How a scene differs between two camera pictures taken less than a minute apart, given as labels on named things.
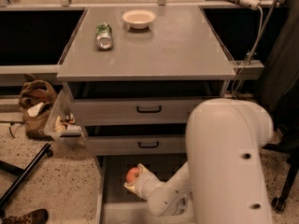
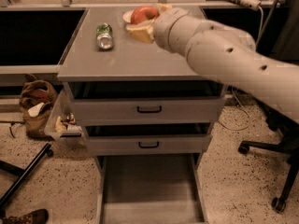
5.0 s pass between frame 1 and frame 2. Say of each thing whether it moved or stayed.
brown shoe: stayed
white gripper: moved
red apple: moved
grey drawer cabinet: stayed
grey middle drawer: stayed
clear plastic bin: stayed
